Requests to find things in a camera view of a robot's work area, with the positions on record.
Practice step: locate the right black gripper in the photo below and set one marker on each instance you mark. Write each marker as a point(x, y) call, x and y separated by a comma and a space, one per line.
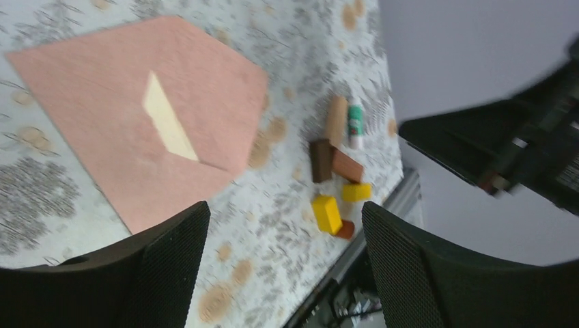
point(528, 139)

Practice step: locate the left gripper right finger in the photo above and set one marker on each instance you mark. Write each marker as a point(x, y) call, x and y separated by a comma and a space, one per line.
point(426, 281)

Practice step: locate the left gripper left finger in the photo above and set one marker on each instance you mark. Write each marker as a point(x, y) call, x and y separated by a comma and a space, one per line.
point(145, 280)

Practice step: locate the green white glue stick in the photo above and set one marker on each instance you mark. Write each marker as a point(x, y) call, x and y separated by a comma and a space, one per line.
point(355, 123)

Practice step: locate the small brown wooden cylinder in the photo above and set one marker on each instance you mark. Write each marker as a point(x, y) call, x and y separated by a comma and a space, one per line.
point(347, 230)

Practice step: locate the yellow block right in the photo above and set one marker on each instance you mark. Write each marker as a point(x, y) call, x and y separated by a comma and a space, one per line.
point(356, 192)

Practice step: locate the yellow block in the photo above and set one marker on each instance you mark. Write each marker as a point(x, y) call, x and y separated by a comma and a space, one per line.
point(326, 213)
point(356, 192)

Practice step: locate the yellow block near front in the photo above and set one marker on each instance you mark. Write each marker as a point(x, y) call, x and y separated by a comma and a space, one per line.
point(326, 213)

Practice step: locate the floral patterned table mat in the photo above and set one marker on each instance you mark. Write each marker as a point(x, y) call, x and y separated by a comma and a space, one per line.
point(264, 253)

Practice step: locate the reddish brown wooden block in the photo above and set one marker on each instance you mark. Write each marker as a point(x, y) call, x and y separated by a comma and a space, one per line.
point(346, 167)

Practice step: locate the light wooden block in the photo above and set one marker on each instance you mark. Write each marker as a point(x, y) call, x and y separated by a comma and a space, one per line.
point(336, 120)

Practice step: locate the dark brown wooden block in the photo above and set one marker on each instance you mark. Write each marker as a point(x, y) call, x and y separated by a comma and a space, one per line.
point(321, 156)

